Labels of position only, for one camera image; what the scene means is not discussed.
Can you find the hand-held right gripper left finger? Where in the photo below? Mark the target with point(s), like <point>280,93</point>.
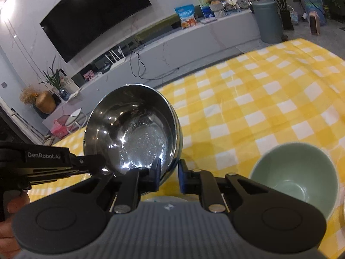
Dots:
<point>155,173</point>

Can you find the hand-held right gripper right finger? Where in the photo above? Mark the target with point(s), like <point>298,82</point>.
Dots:
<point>183,179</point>

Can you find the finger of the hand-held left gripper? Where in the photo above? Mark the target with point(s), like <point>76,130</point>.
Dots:
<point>86,162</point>

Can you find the stainless steel bowl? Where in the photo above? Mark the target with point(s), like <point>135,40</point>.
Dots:
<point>129,129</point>

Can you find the person's left hand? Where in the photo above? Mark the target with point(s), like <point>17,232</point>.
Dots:
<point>16,204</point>

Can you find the pink basket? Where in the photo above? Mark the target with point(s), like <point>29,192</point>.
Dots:
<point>60,129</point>

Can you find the white stool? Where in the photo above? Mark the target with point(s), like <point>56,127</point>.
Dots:
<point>74,114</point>

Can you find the gold vase with dried flowers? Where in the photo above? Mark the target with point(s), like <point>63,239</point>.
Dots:
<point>44,102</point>

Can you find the green plant in blue vase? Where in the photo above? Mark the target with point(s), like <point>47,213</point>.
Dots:
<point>58,82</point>

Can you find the pink picture card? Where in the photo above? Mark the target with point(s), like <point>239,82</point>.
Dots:
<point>89,75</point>

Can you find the yellow checkered tablecloth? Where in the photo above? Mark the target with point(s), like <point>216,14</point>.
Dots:
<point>242,99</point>

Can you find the white router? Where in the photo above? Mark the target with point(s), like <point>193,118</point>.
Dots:
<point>116,59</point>

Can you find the green ceramic bowl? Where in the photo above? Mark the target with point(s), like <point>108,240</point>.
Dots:
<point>291,172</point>

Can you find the grey television cabinet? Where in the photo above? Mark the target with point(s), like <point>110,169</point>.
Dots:
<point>188,43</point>

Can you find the blue snack bag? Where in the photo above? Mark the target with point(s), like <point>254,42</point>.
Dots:
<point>186,16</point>

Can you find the small blue packet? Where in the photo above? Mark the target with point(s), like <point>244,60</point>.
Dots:
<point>209,14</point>

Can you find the grey trash can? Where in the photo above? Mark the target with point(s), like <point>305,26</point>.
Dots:
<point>266,21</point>

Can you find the woven basket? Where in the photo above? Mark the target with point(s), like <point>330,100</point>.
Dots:
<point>293,16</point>

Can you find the tall potted plant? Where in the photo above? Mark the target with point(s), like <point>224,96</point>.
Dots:
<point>283,2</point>

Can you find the pink space heater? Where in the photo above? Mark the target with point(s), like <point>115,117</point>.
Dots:
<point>314,23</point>

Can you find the blue plastic bag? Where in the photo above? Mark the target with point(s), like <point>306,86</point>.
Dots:
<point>314,2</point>

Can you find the black wall television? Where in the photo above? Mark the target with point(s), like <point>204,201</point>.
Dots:
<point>91,13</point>

